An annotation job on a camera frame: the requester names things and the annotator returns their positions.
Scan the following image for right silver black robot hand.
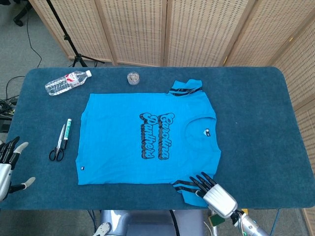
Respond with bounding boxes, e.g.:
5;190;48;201
189;171;239;219

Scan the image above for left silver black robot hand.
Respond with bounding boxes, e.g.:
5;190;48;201
0;136;36;201

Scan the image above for blue printed t-shirt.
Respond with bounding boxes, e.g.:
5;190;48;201
75;79;223;207

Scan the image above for green and yellow sponge block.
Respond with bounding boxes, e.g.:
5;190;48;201
208;213;226;227

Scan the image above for blue carpet table cover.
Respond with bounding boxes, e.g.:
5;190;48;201
0;66;315;211

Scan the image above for blue grey robot torso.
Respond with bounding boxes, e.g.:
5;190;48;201
99;209;205;236

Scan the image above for green and white marker pen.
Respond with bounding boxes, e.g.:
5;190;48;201
63;118;72;149

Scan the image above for clear plastic water bottle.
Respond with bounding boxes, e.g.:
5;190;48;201
44;70;93;97

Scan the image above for small clear round jar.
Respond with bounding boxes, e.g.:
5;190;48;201
126;71;140;86

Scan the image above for black tripod stand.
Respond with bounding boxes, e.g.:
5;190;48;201
45;0;105;68

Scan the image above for black office chair base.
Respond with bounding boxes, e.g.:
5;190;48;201
13;0;32;27

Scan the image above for woven rattan folding screen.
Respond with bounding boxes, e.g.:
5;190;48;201
28;0;315;236

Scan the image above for thin blue cable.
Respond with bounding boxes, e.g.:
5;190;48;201
269;208;281;236

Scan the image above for black handled scissors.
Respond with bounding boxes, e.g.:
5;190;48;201
48;123;66;162

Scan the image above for black floor cable bundle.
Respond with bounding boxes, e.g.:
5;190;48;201
0;76;25;135

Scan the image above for white bracket on torso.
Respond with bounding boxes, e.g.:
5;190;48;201
92;222;112;236

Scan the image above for thin black floor cable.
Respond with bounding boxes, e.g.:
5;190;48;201
26;13;43;68

